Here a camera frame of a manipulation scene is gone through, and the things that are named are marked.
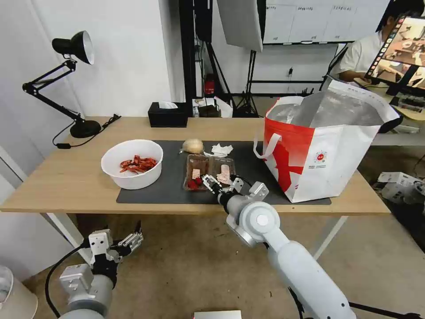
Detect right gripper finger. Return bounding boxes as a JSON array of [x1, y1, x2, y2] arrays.
[[201, 173, 222, 195], [228, 177, 246, 195]]

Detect white and red takeout bag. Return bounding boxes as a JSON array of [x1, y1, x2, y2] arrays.
[[253, 79, 401, 204]]

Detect white table leg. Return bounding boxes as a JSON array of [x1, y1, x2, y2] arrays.
[[313, 216, 349, 261], [39, 212, 92, 266]]

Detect clear plastic food tray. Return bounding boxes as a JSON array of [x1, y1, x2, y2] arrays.
[[182, 154, 240, 193]]

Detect crumpled white napkin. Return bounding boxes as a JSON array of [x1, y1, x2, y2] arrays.
[[203, 143, 234, 158]]

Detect beige crumpled paper ball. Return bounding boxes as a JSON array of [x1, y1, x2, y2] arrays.
[[179, 138, 205, 156]]

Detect black desk mat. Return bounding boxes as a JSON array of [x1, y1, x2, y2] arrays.
[[116, 140, 332, 206]]

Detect white round bowl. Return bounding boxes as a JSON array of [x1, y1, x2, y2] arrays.
[[100, 139, 164, 191]]

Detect cardboard box with bags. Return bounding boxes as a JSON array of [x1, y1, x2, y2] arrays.
[[192, 96, 233, 118]]

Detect red crayfish shells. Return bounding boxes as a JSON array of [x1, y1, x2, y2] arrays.
[[119, 155, 158, 174]]

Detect black tissue box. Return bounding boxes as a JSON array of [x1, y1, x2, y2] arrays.
[[148, 101, 188, 128]]

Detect white waste bin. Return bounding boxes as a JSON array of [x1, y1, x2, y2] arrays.
[[0, 265, 39, 319]]

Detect red canister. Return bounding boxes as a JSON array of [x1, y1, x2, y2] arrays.
[[204, 74, 217, 97]]

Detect black light stand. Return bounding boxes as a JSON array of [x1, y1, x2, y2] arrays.
[[229, 50, 263, 118]]

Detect robot front shell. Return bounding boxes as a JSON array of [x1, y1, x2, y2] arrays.
[[193, 311, 242, 319]]

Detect black desk lamp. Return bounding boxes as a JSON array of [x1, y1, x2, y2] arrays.
[[22, 30, 102, 139]]

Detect white softbox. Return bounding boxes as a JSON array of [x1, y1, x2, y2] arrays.
[[216, 0, 265, 52]]

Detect white boxes on floor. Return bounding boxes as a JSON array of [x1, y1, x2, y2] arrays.
[[377, 171, 425, 204]]

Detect person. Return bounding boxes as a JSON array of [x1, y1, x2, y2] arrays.
[[331, 0, 413, 82]]

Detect whiteboard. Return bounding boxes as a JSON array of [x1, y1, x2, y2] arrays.
[[262, 0, 393, 45]]

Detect computer monitor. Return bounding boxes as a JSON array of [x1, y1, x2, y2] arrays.
[[363, 12, 425, 97]]

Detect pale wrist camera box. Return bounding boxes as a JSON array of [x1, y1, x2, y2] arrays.
[[89, 230, 112, 256]]

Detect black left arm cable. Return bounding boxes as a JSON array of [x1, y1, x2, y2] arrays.
[[45, 244, 91, 319]]

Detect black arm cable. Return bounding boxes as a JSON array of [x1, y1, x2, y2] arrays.
[[286, 285, 305, 319], [45, 244, 91, 319]]

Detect black lamp cable with switch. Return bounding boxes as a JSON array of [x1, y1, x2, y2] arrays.
[[52, 114, 122, 150]]

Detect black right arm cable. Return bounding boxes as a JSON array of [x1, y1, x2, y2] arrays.
[[286, 285, 305, 319]]

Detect black pillar frame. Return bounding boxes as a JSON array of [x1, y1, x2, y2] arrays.
[[178, 0, 215, 117]]

